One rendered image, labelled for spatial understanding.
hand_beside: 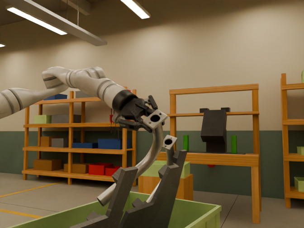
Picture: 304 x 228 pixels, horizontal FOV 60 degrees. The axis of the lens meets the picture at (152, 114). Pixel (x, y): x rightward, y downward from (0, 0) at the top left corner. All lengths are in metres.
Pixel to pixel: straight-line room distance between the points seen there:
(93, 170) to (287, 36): 4.82
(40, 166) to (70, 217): 6.35
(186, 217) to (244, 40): 4.97
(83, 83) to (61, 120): 5.90
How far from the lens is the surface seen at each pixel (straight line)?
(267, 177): 5.52
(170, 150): 0.90
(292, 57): 5.65
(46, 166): 7.15
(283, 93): 4.91
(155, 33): 6.38
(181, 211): 1.08
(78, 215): 1.00
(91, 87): 0.86
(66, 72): 1.04
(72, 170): 6.59
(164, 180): 0.72
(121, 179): 0.59
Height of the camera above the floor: 1.22
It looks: 4 degrees up
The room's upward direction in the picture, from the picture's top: straight up
